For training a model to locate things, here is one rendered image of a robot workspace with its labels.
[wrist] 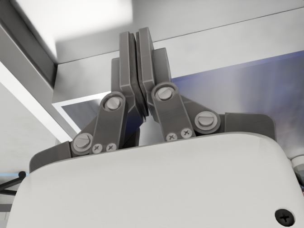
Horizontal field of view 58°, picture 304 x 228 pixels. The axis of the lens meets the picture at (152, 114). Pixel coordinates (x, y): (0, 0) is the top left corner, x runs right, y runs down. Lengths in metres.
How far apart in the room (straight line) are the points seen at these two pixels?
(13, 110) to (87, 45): 1.63
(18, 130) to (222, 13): 1.88
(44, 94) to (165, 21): 0.09
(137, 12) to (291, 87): 0.15
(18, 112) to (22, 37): 1.66
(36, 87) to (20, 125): 1.75
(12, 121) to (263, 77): 1.77
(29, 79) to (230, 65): 0.12
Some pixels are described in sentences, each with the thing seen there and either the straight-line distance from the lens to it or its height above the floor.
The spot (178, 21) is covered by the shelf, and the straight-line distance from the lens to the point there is 0.18.
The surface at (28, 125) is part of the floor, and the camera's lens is 1.93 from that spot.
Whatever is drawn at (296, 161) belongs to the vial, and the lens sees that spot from 0.39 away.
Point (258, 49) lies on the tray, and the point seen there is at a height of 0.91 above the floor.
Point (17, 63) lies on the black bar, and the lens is 0.18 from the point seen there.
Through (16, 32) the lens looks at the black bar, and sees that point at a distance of 0.18.
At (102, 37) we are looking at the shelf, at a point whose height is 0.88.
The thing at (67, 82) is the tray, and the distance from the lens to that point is 0.19.
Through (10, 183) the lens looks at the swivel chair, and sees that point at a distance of 2.59.
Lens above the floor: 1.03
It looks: 36 degrees down
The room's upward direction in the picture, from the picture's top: 174 degrees clockwise
